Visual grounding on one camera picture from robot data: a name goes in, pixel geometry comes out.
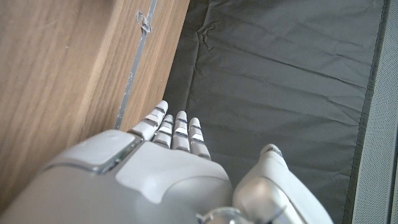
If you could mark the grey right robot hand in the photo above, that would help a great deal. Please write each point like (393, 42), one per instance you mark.
(161, 180)

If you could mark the black fabric backdrop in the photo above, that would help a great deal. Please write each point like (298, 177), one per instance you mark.
(280, 77)

